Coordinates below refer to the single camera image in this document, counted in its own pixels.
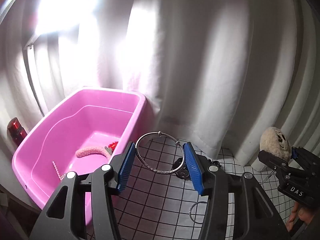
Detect white curtain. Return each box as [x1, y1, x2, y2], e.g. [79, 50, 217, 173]
[1, 0, 319, 170]

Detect white black grid cloth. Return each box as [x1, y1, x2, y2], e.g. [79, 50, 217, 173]
[112, 148, 294, 239]

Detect beige plush round pouch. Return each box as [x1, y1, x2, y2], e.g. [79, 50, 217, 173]
[258, 127, 292, 165]

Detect red water bottle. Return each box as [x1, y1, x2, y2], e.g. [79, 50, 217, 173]
[7, 117, 27, 146]

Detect silver ring bangle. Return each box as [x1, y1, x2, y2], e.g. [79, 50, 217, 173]
[188, 201, 207, 225]

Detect pink plastic bin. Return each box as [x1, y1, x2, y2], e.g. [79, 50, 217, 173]
[12, 88, 152, 209]

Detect pink strawberry plush headband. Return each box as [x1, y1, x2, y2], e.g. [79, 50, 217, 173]
[75, 141, 118, 160]

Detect silver hoop bangle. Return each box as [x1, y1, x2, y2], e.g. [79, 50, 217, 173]
[133, 131, 185, 175]

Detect right hand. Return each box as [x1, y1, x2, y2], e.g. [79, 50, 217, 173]
[286, 202, 316, 232]

